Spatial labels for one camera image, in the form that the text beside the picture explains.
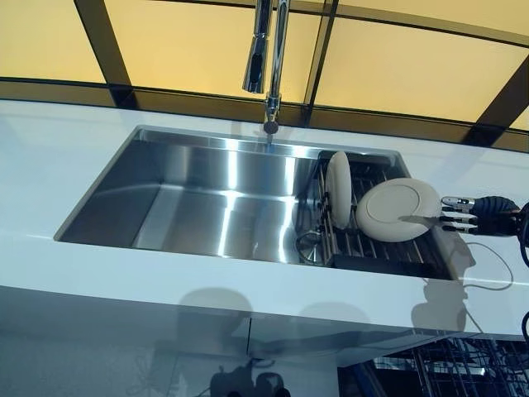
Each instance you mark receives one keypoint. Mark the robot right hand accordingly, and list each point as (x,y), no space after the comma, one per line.
(492,215)

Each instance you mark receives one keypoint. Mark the cream round plate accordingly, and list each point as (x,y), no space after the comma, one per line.
(339,190)
(388,211)

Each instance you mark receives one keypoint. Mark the black dishwasher rack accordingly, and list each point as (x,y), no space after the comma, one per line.
(454,372)

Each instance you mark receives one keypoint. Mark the metal sink drying rack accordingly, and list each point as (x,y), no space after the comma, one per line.
(372,252)

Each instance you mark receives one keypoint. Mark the metal sink drain strainer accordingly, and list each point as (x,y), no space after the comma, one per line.
(312,248)

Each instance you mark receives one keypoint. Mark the chrome kitchen faucet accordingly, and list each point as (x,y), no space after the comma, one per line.
(276,62)

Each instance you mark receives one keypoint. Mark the stainless steel sink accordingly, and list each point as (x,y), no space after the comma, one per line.
(186,202)

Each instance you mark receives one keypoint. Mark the white kitchen cabinet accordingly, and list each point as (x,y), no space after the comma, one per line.
(103,355)

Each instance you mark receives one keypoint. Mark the yellow window with dark frame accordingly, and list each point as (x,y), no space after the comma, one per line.
(392,54)

